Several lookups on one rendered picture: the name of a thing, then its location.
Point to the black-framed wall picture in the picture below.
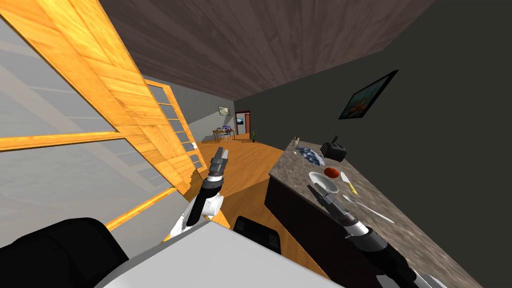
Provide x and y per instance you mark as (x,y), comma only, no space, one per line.
(366,97)

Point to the black toaster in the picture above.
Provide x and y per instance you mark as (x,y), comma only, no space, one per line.
(334,151)

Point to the green potted plant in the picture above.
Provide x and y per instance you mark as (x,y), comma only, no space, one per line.
(253,136)

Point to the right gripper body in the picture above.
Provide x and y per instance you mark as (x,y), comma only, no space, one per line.
(335,204)

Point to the silver spoon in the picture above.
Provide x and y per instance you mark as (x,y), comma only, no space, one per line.
(368,208)

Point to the blue patterned cloth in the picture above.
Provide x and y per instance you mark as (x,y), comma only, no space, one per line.
(311,155)

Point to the small pale shaker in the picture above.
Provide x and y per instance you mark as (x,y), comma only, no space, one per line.
(296,141)

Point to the red tomato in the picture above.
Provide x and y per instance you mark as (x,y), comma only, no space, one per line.
(331,173)

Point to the small grey wall picture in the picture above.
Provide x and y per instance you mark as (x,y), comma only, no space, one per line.
(224,110)

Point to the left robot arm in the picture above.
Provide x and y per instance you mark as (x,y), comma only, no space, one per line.
(52,256)

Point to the red-framed doorway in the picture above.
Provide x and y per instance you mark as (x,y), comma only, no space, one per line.
(241,123)

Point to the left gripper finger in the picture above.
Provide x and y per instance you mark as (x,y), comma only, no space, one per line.
(225,155)
(218,153)

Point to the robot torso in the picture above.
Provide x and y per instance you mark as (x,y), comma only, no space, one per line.
(208,260)

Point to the wooden table with clutter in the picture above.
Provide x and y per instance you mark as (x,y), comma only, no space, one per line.
(223,133)

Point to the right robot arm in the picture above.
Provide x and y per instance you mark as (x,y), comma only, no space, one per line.
(380,248)

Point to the narrow wooden-framed window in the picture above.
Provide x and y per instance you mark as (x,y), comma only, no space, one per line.
(176,124)

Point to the white bowl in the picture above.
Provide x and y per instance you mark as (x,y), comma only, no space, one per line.
(326,180)

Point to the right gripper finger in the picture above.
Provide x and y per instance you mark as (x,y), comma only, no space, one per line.
(323,192)
(313,190)

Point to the large wooden-framed window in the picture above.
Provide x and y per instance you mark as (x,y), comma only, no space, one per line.
(120,104)

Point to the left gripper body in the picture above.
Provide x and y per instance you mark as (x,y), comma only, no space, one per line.
(217,166)

